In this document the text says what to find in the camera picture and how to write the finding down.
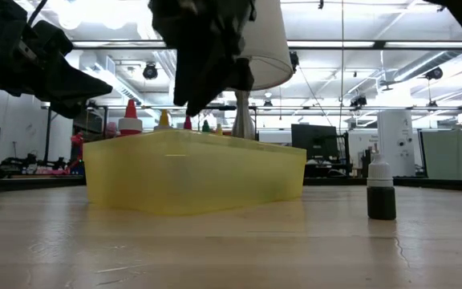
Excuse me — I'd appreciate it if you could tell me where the black overhead beam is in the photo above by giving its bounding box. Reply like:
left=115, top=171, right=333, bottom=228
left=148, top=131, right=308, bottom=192
left=71, top=39, right=462, bottom=51

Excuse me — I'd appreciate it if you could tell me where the large orange bottle yellow cap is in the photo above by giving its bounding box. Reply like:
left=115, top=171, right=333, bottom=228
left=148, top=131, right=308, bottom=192
left=153, top=108, right=173, bottom=132

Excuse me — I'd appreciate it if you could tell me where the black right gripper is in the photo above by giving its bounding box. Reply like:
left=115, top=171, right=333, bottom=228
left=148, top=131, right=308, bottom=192
left=148, top=0, right=257, bottom=117

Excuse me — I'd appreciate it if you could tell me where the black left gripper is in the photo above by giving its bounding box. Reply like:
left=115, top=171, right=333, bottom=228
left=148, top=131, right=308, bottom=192
left=0, top=19, right=114, bottom=120

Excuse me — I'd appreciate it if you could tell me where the black background monitor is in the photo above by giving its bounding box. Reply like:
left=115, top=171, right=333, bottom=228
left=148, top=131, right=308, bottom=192
left=290, top=123, right=339, bottom=162

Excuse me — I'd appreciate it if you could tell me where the small dark dropper bottle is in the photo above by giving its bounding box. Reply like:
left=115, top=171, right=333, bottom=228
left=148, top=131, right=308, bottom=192
left=366, top=153, right=398, bottom=221

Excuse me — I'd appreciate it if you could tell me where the yellow translucent plastic bin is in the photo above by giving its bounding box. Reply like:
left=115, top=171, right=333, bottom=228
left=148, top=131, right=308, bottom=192
left=82, top=128, right=308, bottom=216

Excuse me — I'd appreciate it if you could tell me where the white lamp shade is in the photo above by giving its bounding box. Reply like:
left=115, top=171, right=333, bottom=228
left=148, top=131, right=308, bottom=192
left=230, top=0, right=294, bottom=140

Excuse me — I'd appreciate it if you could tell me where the green partition panel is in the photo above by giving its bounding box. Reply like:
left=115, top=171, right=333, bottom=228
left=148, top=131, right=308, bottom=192
left=419, top=128, right=462, bottom=181

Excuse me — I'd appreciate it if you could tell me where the black aluminium table frame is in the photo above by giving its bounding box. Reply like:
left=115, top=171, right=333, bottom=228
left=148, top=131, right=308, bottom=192
left=0, top=175, right=462, bottom=194

